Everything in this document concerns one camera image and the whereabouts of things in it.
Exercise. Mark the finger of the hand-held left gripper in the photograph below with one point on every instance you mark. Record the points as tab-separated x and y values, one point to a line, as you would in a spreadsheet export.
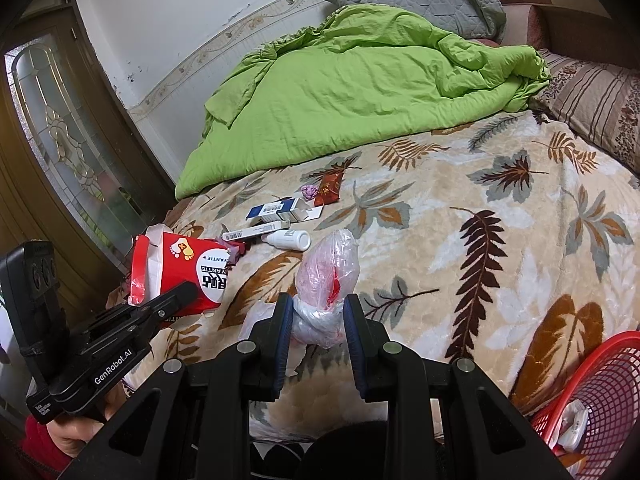
172	302

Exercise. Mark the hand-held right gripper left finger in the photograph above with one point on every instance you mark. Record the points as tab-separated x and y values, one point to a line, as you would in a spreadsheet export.
284	340

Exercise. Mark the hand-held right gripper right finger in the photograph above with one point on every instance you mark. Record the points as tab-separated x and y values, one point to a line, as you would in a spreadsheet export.
352	345

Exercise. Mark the red white paper bag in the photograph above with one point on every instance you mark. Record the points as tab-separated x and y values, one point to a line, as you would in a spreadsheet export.
185	265

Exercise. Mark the clear knotted plastic bag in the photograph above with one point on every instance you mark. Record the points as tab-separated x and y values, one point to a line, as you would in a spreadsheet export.
327	270

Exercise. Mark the blue white carton box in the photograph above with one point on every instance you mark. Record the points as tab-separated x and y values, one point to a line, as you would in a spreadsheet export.
285	209

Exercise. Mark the purple paper ball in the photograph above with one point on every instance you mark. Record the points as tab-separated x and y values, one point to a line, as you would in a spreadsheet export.
309	192

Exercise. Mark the red plastic mesh basket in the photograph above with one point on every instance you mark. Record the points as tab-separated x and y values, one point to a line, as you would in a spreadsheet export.
610	385

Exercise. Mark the person's left forearm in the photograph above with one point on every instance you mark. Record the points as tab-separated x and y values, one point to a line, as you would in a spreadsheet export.
37	452

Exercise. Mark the person's left hand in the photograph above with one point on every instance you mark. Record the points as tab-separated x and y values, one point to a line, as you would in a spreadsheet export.
75	437

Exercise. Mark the dark red wrapper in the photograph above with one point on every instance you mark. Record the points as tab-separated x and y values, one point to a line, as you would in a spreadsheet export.
234	249

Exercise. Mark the white plastic bottle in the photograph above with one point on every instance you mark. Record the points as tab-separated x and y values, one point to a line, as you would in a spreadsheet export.
289	240

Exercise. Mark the dark cloth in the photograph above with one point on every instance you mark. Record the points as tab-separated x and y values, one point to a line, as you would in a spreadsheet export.
345	447

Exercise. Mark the white slim box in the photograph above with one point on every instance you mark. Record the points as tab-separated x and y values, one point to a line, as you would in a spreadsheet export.
250	231

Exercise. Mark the leaf print blanket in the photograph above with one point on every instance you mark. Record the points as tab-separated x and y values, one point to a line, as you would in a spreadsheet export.
450	220

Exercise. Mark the red snack packet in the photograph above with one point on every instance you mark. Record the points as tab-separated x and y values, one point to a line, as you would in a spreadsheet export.
330	187

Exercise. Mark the green quilt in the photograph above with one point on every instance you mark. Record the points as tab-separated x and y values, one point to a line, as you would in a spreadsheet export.
360	95

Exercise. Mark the striped brown pillow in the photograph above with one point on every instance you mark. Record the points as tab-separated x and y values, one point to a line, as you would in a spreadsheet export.
595	100

